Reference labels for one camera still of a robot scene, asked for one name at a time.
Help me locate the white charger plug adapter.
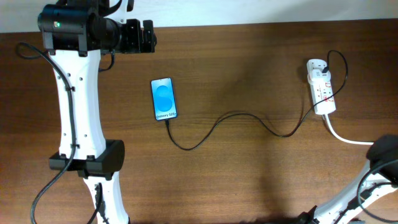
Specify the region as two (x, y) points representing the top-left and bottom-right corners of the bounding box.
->
(310, 69), (331, 82)

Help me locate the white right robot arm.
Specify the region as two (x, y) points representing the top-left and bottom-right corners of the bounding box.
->
(294, 134), (397, 224)

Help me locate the blue Samsung smartphone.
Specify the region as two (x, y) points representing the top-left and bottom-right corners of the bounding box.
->
(150, 77), (178, 121)

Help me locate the black USB charging cable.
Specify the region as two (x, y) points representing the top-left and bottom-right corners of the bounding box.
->
(164, 49), (349, 152)

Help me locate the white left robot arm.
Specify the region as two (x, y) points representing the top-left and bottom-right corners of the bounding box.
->
(37, 0), (157, 223)

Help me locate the white power strip cord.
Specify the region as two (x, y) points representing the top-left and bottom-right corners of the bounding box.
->
(323, 113), (375, 146)

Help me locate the white power strip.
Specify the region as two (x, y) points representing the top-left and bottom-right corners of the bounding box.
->
(307, 59), (336, 115)

